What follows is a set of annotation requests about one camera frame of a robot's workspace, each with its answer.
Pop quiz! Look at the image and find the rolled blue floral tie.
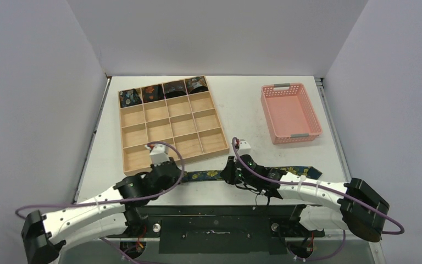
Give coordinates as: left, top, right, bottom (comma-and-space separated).
118, 89, 142, 108

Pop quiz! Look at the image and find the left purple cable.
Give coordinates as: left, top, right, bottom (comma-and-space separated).
15, 141, 186, 219

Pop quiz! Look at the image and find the purple cable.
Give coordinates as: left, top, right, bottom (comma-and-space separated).
15, 141, 186, 219
231, 136, 406, 236

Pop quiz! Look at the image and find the blue yellow floral tie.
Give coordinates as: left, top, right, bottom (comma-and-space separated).
181, 166, 323, 183

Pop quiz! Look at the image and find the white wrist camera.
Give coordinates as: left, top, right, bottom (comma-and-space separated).
145, 144, 170, 166
234, 139, 251, 156

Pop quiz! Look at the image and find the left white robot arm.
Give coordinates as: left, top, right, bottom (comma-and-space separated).
21, 159, 185, 263

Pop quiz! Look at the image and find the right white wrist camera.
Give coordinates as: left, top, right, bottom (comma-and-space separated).
234, 139, 251, 156

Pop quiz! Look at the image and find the rolled dark patterned tie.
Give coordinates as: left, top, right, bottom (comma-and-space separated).
163, 80, 187, 98

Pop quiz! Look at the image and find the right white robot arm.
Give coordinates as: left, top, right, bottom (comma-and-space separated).
221, 155, 390, 242

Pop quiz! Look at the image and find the rolled orange floral tie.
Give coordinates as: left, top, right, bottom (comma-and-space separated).
141, 84, 165, 103

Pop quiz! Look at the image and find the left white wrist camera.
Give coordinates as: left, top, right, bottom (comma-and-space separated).
145, 144, 170, 166

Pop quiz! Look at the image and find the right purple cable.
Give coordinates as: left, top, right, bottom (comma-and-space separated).
231, 136, 406, 236

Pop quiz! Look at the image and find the rolled brown patterned tie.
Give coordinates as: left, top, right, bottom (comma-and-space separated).
185, 76, 208, 94

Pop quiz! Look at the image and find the pink plastic basket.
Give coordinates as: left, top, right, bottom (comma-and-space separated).
261, 83, 323, 145

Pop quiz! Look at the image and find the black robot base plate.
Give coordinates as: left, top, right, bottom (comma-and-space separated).
118, 205, 325, 255

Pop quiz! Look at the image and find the wooden compartment tray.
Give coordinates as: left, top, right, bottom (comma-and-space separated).
118, 76, 229, 176

